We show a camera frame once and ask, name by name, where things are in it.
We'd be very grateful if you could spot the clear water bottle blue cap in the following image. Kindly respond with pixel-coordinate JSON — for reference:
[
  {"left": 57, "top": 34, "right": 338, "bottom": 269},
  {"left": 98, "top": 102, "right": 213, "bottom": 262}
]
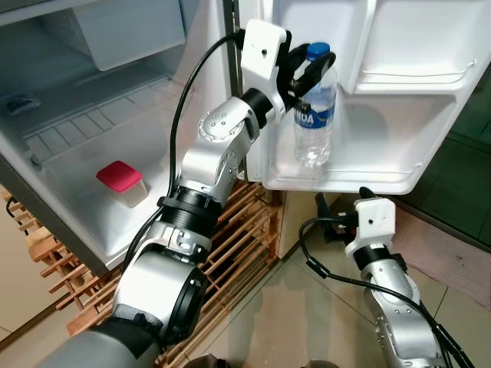
[{"left": 294, "top": 42, "right": 339, "bottom": 170}]

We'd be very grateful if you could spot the white fridge shelf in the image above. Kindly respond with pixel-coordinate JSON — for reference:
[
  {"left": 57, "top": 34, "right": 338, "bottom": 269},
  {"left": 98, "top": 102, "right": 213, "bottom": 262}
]
[{"left": 23, "top": 75, "right": 194, "bottom": 163}]

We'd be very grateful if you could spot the grey steel mini fridge cabinet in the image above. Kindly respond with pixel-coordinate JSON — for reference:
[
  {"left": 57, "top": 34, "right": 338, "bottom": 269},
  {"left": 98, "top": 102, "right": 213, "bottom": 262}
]
[{"left": 0, "top": 0, "right": 259, "bottom": 278}]

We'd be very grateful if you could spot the wooden wine rack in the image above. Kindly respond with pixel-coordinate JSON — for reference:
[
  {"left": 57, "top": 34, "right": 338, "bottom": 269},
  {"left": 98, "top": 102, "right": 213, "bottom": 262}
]
[{"left": 0, "top": 180, "right": 282, "bottom": 368}]

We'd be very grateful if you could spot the pink floor mat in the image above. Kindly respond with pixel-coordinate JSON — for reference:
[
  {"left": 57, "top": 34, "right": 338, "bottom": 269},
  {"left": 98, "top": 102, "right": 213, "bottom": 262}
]
[{"left": 390, "top": 202, "right": 491, "bottom": 312}]

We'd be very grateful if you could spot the white freezer compartment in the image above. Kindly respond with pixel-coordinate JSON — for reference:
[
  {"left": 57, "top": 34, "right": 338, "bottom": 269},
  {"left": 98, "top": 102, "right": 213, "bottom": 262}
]
[{"left": 42, "top": 0, "right": 189, "bottom": 74}]

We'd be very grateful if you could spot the small container red lid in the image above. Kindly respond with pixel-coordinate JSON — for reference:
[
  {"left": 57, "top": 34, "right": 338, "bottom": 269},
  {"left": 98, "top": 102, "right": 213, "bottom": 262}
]
[{"left": 96, "top": 160, "right": 150, "bottom": 209}]

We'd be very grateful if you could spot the grey robot torso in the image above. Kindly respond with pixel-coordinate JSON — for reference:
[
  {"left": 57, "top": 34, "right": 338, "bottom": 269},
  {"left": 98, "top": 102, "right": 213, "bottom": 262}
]
[{"left": 35, "top": 307, "right": 166, "bottom": 368}]

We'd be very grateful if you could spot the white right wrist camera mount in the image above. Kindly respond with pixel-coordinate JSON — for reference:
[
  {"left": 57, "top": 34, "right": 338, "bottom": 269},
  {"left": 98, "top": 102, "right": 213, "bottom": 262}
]
[{"left": 344, "top": 198, "right": 398, "bottom": 266}]

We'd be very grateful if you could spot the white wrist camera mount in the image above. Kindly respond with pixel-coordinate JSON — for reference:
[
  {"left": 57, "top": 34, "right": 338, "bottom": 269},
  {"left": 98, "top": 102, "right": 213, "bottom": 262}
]
[
  {"left": 344, "top": 198, "right": 398, "bottom": 266},
  {"left": 239, "top": 21, "right": 292, "bottom": 117}
]

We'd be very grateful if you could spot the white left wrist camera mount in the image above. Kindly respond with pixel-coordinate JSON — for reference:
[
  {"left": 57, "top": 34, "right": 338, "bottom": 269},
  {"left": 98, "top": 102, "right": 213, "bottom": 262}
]
[{"left": 239, "top": 21, "right": 292, "bottom": 117}]

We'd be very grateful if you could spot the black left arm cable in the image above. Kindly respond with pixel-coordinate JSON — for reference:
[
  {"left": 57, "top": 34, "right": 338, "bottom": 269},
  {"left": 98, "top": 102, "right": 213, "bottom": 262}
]
[{"left": 127, "top": 34, "right": 247, "bottom": 263}]

